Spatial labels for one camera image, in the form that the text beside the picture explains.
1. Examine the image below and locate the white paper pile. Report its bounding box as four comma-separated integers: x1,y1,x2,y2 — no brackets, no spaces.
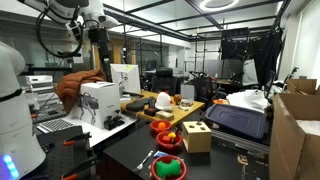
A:
226,89,271,113

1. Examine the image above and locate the black box with red label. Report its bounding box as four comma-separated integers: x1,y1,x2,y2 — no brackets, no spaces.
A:
143,106,160,117

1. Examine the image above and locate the black padded office chair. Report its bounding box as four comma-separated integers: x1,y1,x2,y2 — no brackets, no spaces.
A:
151,67,179,96

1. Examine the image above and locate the red plastic bowl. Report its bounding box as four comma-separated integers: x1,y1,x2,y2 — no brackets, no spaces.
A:
149,119,172,135
150,154,188,180
155,130,184,151

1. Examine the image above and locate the dark blue bin lid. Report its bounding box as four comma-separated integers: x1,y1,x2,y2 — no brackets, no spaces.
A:
204,103,269,139

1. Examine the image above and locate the black clamp with orange tip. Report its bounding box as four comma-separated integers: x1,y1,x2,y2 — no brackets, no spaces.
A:
63,132,93,147
61,154,99,180

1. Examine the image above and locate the blue and white tube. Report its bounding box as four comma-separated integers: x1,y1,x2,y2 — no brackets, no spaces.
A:
153,150,169,158

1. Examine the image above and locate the black hanging curtain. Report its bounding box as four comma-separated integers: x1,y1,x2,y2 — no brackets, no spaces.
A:
220,28,284,89

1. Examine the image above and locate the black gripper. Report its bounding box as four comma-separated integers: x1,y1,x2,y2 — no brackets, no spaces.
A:
87,27,112,63

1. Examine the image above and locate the white computer monitor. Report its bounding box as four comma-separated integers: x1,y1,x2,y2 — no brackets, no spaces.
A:
110,63,142,96

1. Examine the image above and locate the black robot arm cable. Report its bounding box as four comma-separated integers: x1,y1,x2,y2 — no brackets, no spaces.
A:
35,6,85,60

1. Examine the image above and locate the black computer monitor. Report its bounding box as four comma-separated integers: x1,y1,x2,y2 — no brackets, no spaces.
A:
264,69,277,99

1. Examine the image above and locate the white robot dog box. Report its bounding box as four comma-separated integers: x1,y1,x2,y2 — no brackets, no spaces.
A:
72,81,122,130

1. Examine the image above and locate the clear glass jar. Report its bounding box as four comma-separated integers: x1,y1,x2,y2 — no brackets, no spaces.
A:
179,98,194,111

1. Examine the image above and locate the large brown cardboard box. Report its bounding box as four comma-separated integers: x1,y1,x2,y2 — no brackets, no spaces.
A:
268,92,320,180

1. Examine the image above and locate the white printer device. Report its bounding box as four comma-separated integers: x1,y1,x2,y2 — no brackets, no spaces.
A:
25,74,61,104

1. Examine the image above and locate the black mesh office chair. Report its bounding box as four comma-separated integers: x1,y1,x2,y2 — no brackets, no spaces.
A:
189,71,218,101

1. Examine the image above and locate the orange shallow bowl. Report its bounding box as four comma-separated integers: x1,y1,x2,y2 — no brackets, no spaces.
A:
212,98,229,105

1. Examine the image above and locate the small tan cardboard box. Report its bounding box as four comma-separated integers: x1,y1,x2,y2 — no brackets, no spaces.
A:
155,110,175,121

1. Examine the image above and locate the small open cardboard box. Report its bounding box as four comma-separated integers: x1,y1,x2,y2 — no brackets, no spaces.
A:
286,78,320,96

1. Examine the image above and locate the silver keyboard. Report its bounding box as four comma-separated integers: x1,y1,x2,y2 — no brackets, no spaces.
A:
36,118,76,134

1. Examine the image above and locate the round ring ceiling light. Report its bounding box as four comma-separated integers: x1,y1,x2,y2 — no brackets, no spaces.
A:
199,0,240,13

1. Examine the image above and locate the black perforated mounting board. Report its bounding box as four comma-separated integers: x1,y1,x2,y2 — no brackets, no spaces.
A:
36,125,98,180

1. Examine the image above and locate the black game controller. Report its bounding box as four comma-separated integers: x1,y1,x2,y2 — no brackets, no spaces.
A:
103,114,126,131

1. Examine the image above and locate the brown puffer jacket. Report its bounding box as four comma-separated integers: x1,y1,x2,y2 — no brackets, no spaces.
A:
54,68,108,114

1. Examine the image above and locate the black soft pouch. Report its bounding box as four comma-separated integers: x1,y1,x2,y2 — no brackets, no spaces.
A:
125,97,150,113

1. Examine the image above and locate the wooden shape sorter box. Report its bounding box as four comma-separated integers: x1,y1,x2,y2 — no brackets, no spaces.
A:
181,120,213,154

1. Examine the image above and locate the green bone-shaped toy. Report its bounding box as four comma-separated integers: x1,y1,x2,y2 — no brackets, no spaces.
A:
155,159,183,179

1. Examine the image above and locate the white plush chicken toy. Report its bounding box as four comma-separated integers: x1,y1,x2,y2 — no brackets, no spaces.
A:
154,90,174,112

